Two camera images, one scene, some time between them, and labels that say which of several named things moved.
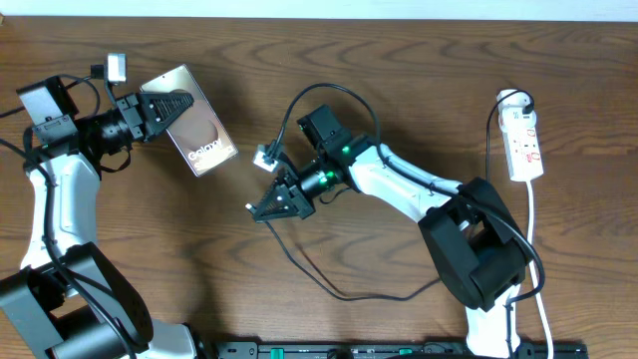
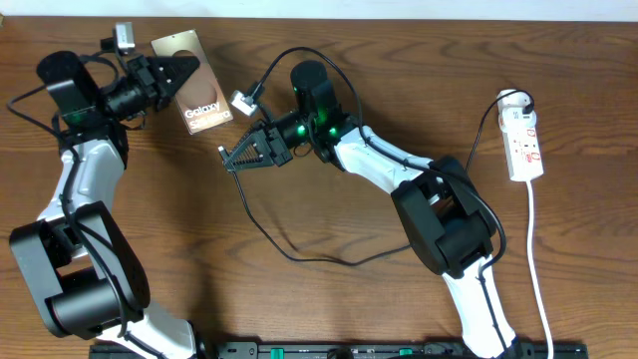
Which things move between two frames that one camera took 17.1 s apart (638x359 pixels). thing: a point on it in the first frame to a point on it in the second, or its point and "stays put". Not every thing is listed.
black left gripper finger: x=158 y=109 to x=173 y=70
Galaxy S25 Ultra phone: x=197 y=133 to x=201 y=101
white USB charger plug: x=510 y=111 stays put
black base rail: x=392 y=350 stays put
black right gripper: x=295 y=200 to x=269 y=145
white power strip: x=523 y=154 stays put
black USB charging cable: x=344 y=298 to x=518 y=90
